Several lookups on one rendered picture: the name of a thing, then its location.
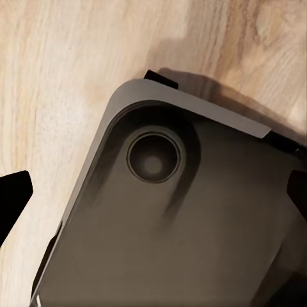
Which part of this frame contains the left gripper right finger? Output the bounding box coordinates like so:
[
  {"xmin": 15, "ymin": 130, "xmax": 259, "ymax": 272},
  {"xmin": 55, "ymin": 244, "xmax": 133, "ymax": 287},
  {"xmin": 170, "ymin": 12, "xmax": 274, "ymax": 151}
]
[{"xmin": 287, "ymin": 170, "xmax": 307, "ymax": 222}]

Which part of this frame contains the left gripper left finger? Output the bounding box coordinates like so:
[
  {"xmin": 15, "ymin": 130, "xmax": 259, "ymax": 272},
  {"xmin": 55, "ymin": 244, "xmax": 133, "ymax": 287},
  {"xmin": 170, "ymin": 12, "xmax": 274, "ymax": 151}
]
[{"xmin": 0, "ymin": 170, "xmax": 33, "ymax": 246}]

